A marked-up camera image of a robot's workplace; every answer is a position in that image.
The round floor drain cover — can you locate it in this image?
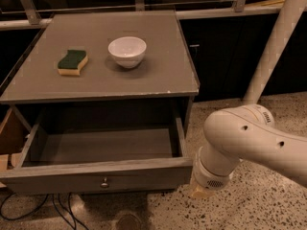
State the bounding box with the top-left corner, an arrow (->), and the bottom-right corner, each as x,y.
115,213 -> 141,230

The metal drawer knob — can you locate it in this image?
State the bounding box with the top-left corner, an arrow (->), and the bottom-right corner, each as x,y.
100,177 -> 109,189

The black floor cable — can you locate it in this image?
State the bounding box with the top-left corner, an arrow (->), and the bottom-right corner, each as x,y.
0,193 -> 50,222

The grey top drawer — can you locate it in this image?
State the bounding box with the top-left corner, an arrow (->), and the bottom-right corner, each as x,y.
1,117 -> 192,195

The green and yellow sponge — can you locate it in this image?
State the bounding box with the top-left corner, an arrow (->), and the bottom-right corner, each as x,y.
58,50 -> 88,76

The grey wooden drawer cabinet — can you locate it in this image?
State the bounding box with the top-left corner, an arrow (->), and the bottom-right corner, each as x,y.
0,10 -> 201,196

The white ceramic bowl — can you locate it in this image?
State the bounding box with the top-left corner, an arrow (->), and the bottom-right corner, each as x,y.
108,36 -> 147,69

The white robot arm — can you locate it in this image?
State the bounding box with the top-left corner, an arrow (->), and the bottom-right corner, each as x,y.
190,0 -> 307,198

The blue floor cable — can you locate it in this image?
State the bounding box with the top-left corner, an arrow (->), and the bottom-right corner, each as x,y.
51,193 -> 90,230

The metal railing frame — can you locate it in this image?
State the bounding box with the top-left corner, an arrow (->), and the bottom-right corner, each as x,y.
0,0 -> 289,31

